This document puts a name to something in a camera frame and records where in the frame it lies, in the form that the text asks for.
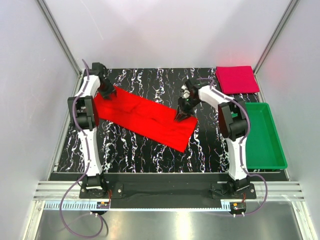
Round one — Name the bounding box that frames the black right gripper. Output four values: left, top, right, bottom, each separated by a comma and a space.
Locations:
174, 96, 201, 123

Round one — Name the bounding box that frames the red t shirt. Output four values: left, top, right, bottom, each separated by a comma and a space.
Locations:
94, 86, 198, 153

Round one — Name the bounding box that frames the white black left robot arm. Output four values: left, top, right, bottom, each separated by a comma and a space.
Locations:
67, 62, 116, 199

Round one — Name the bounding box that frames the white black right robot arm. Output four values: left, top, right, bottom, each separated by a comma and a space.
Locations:
174, 78, 251, 199

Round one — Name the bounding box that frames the black marbled table mat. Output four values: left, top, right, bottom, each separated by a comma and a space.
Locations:
47, 67, 288, 181

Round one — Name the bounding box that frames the folded magenta t shirt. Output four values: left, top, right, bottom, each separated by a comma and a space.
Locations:
215, 66, 260, 95

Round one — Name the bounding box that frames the green plastic tray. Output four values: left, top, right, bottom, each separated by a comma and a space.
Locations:
245, 102, 288, 171

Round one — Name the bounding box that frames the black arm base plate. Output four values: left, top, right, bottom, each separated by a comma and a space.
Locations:
79, 172, 257, 209

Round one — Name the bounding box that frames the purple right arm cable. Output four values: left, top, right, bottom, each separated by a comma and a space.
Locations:
194, 77, 268, 218

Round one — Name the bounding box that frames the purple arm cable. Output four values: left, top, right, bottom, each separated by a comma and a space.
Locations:
194, 77, 268, 218
58, 59, 109, 237

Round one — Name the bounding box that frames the left aluminium frame post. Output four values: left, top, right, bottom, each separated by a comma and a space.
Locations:
35, 0, 82, 76

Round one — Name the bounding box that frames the aluminium frame post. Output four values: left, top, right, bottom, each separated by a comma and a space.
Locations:
35, 0, 82, 76
252, 0, 302, 75

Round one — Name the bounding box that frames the aluminium front rail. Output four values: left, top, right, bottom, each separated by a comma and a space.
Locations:
34, 181, 305, 202

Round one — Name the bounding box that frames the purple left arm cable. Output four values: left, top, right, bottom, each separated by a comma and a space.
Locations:
58, 59, 109, 237

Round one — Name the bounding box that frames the white slotted cable duct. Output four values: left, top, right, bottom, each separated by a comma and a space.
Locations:
44, 199, 247, 213

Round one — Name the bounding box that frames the right aluminium frame post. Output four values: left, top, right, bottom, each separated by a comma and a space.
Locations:
252, 0, 302, 75

